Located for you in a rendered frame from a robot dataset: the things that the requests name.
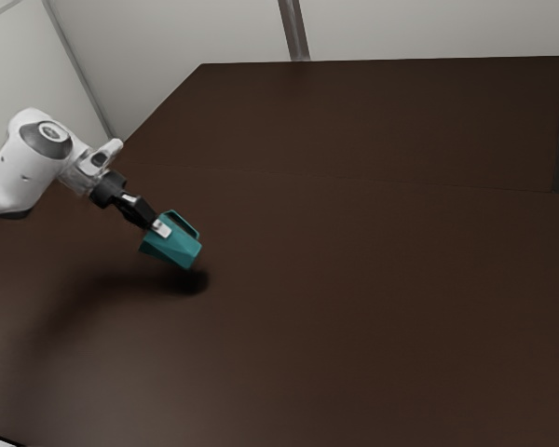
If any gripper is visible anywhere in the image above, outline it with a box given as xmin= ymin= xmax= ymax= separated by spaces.
xmin=89 ymin=169 xmax=173 ymax=239

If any teal faceted mug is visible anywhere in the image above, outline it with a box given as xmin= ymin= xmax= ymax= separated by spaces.
xmin=137 ymin=210 xmax=203 ymax=271

